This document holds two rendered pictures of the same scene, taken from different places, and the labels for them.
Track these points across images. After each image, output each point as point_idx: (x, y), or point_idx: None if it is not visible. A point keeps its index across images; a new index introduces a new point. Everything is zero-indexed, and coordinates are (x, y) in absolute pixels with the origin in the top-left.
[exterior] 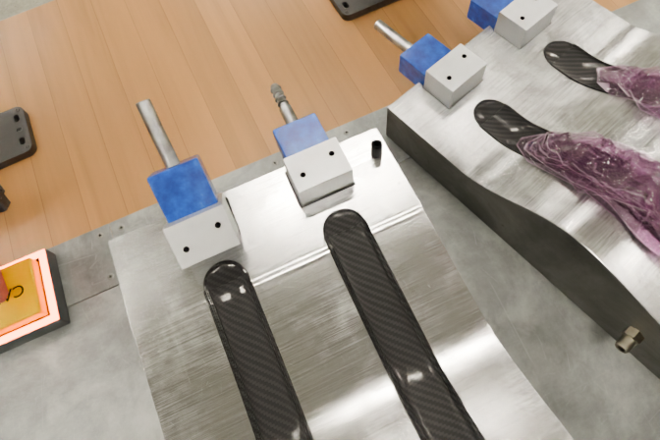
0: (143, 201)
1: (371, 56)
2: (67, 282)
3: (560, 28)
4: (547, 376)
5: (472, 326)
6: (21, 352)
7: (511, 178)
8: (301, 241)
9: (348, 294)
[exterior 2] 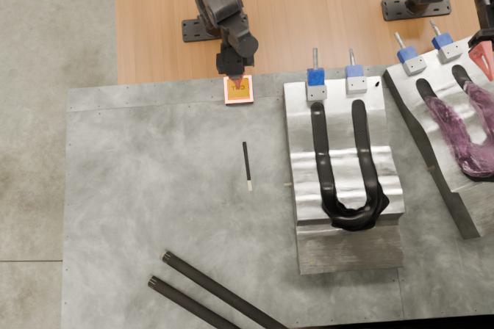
0: (285, 69)
1: (389, 40)
2: (253, 89)
3: (462, 59)
4: (402, 173)
5: (385, 146)
6: (235, 107)
7: (417, 108)
8: (343, 104)
9: (352, 125)
